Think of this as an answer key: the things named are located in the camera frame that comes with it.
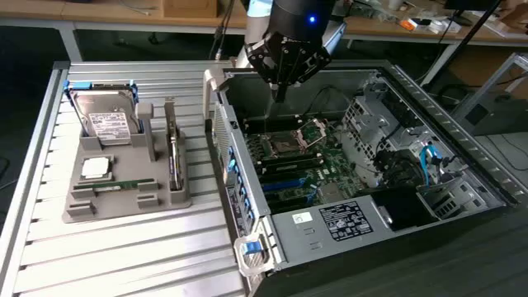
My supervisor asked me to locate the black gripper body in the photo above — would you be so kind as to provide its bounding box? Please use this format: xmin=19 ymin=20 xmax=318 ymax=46
xmin=267 ymin=0 xmax=335 ymax=48

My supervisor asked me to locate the graphics card with metal bracket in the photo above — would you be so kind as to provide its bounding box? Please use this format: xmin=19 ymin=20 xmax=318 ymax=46
xmin=164 ymin=97 xmax=186 ymax=191

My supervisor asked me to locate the cluttered wooden desk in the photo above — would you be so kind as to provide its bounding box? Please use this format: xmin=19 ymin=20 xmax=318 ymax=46
xmin=342 ymin=0 xmax=528 ymax=87

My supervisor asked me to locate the metal socket cover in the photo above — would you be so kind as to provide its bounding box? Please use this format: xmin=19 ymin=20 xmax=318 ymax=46
xmin=295 ymin=118 xmax=332 ymax=147

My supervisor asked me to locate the silver metal drive cage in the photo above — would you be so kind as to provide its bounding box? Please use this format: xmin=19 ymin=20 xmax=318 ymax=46
xmin=342 ymin=93 xmax=404 ymax=156

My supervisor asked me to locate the CPU socket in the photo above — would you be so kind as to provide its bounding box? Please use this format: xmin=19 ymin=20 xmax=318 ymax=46
xmin=263 ymin=131 xmax=307 ymax=155

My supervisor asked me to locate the small orange box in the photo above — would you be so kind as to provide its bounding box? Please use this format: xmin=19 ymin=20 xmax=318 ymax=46
xmin=402 ymin=17 xmax=431 ymax=32

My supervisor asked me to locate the black installed RAM stick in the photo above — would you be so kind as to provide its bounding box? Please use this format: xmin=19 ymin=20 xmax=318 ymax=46
xmin=263 ymin=153 xmax=326 ymax=174

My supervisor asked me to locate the green motherboard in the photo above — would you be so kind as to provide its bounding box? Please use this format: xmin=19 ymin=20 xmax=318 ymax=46
xmin=243 ymin=117 xmax=372 ymax=214

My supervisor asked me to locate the small white box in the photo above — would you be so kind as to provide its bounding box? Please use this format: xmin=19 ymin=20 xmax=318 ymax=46
xmin=428 ymin=19 xmax=463 ymax=35

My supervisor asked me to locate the black slanted pole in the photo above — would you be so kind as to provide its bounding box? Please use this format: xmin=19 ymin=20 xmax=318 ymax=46
xmin=418 ymin=0 xmax=503 ymax=88

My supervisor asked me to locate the blue expansion slot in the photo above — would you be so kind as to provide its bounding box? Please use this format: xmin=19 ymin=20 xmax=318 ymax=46
xmin=262 ymin=178 xmax=310 ymax=192

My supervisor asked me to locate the black monitor stand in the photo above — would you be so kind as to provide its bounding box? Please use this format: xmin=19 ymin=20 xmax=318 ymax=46
xmin=444 ymin=0 xmax=503 ymax=26

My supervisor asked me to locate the open black PC case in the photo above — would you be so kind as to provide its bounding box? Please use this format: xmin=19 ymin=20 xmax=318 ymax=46
xmin=203 ymin=59 xmax=523 ymax=297

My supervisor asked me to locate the long wooden desk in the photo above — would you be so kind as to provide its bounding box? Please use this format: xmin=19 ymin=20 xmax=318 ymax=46
xmin=0 ymin=0 xmax=248 ymax=62

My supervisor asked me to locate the grey chipset heatsink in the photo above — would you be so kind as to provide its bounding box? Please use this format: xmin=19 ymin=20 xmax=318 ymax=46
xmin=318 ymin=184 xmax=346 ymax=202

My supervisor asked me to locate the silver hard disk drive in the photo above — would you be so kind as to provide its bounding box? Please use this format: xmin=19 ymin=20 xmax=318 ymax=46
xmin=71 ymin=89 xmax=140 ymax=146

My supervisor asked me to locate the blue plastic disk carrier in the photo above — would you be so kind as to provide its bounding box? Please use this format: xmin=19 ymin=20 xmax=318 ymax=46
xmin=62 ymin=79 xmax=144 ymax=137

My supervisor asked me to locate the grey computer tower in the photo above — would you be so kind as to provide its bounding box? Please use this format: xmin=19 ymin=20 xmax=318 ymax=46
xmin=452 ymin=91 xmax=528 ymax=137

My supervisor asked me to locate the green RAM stick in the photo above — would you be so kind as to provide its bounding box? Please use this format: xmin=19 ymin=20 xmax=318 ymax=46
xmin=74 ymin=178 xmax=155 ymax=191

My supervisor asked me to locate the silver CPU chip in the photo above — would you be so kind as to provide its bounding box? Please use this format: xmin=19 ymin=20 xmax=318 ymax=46
xmin=80 ymin=157 xmax=112 ymax=179

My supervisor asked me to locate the grey power supply unit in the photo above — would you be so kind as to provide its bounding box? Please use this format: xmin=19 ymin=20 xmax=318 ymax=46
xmin=270 ymin=197 xmax=391 ymax=264

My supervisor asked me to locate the grey plastic parts rack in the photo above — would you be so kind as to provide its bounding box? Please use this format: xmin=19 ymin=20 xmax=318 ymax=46
xmin=62 ymin=97 xmax=194 ymax=224

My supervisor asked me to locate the clear case latch blue tab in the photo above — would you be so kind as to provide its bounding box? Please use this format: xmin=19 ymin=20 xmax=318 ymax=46
xmin=232 ymin=234 xmax=274 ymax=278

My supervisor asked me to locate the black hanging cable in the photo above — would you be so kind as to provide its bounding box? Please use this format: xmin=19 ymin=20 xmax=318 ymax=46
xmin=207 ymin=0 xmax=238 ymax=61

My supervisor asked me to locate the blue SATA wire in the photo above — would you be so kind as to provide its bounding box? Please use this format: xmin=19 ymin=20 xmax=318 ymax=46
xmin=419 ymin=144 xmax=440 ymax=187

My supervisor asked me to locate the aluminium profile frame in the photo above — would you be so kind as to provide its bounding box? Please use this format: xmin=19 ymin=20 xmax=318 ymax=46
xmin=448 ymin=51 xmax=528 ymax=124

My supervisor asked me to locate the silver disk bay bracket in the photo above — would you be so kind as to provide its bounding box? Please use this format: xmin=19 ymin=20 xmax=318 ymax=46
xmin=415 ymin=178 xmax=488 ymax=221

